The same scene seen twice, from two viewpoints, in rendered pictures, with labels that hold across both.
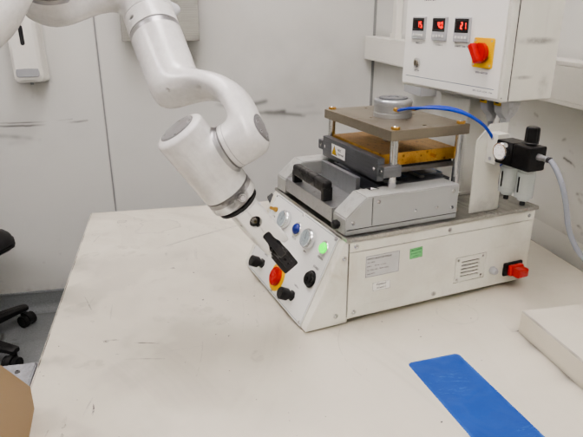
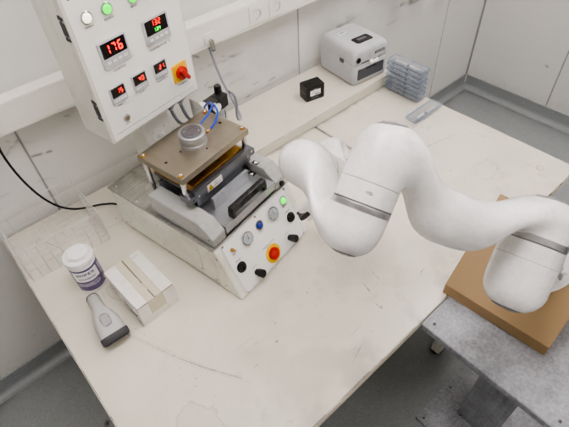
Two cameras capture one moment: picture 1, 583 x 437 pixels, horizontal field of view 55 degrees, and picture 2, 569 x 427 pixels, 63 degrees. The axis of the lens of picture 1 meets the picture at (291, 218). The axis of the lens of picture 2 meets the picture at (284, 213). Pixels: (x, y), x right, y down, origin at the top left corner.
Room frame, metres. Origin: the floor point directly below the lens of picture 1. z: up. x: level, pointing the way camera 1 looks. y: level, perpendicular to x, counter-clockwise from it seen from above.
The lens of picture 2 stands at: (1.43, 0.85, 1.92)
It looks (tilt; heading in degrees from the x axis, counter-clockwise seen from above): 47 degrees down; 243
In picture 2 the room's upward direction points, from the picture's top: 4 degrees counter-clockwise
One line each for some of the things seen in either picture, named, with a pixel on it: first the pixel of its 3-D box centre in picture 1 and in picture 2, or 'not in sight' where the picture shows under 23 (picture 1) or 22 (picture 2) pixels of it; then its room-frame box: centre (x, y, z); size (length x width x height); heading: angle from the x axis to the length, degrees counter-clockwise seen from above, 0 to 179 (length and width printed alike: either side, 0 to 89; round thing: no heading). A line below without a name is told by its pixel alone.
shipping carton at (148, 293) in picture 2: not in sight; (141, 286); (1.46, -0.06, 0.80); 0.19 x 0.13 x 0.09; 102
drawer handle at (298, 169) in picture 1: (311, 181); (247, 197); (1.09, -0.04, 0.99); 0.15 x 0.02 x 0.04; 24
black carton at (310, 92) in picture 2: not in sight; (312, 89); (0.51, -0.64, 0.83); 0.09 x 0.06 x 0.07; 179
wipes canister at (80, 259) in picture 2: not in sight; (85, 268); (1.58, -0.19, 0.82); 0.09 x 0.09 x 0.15
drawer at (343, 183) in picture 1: (369, 182); (213, 184); (1.15, -0.17, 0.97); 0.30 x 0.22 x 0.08; 114
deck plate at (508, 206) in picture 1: (400, 197); (196, 184); (1.18, -0.24, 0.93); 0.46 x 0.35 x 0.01; 114
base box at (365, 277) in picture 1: (386, 240); (214, 206); (1.15, -0.21, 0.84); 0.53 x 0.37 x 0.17; 114
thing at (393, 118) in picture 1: (409, 128); (192, 141); (1.16, -0.25, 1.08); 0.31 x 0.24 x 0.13; 24
